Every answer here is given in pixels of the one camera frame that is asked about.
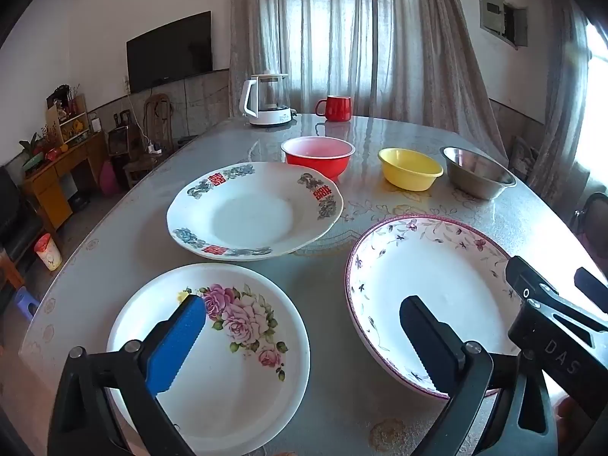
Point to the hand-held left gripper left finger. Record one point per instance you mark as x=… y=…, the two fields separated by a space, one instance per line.
x=175 y=344

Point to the white and red bin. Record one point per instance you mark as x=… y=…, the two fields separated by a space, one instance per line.
x=47 y=254

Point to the leaning framed picture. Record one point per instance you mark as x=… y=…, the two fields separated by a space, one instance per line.
x=525 y=156

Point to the small shelf with ornaments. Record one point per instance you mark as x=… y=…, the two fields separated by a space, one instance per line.
x=71 y=121

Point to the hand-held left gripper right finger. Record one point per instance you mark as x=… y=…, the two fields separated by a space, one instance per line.
x=427 y=342

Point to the wooden cabinet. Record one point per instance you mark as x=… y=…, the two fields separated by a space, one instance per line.
x=52 y=190

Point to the white plate with red characters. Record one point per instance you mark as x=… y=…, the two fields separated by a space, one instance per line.
x=251 y=213

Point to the blue plastic stool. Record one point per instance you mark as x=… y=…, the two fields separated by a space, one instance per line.
x=26 y=301

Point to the white glass electric kettle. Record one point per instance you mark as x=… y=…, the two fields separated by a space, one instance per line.
x=268 y=114

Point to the white plate with pink roses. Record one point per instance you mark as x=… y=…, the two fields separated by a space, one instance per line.
x=237 y=394

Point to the pink bag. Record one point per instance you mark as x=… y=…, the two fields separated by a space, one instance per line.
x=109 y=180

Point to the black wall television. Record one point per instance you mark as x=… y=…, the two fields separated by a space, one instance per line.
x=168 y=54

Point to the dark chair with pink cloth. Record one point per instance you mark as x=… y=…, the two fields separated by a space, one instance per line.
x=591 y=218

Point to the wooden chair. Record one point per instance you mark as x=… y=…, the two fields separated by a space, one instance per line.
x=152 y=123

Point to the bright window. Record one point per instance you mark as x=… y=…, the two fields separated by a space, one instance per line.
x=599 y=95

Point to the white plate with purple rim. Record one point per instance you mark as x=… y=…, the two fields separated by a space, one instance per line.
x=427 y=266

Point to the wide grey lace curtain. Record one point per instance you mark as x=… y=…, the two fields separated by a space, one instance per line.
x=361 y=47

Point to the red mug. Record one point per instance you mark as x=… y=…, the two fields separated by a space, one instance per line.
x=338 y=109

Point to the narrow grey lace curtain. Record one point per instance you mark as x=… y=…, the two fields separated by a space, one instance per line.
x=563 y=104

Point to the grey wall electrical panel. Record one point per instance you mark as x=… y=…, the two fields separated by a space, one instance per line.
x=494 y=14

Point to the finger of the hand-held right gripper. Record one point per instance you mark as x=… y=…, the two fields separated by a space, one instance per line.
x=527 y=280
x=591 y=285

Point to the yellow plastic bowl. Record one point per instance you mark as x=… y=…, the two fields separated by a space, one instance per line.
x=408 y=175

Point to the stainless steel bowl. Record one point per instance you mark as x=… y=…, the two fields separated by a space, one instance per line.
x=477 y=183

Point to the red plastic bowl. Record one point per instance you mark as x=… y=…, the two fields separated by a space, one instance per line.
x=317 y=165

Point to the black sofa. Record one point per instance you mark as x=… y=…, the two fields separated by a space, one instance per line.
x=19 y=228

